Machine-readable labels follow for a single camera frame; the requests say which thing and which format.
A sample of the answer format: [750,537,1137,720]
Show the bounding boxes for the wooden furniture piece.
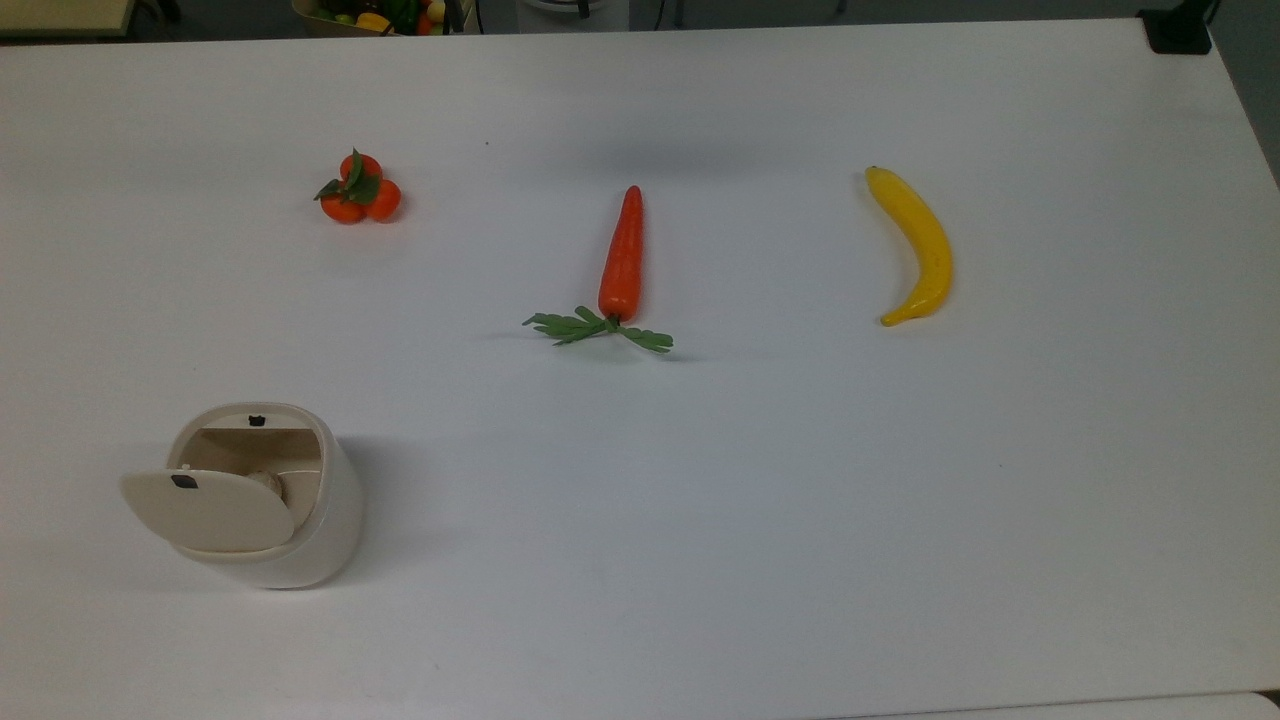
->
[0,0,138,40]

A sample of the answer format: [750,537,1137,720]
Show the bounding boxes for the orange toy carrot green leaves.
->
[522,185,675,354]

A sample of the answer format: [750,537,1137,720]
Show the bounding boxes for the cream plastic garbage bin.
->
[121,402,365,590]

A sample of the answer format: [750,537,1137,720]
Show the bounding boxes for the black table clamp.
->
[1138,0,1223,56]

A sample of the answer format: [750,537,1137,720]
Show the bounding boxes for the basket of toy fruit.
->
[292,0,473,38]

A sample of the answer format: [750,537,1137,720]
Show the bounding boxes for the cream hinged bin lid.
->
[121,467,298,554]

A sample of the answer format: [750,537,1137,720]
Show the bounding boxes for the orange tangerine cluster with leaves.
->
[313,148,403,225]

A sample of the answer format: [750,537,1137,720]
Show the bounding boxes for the yellow toy banana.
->
[864,166,954,328]

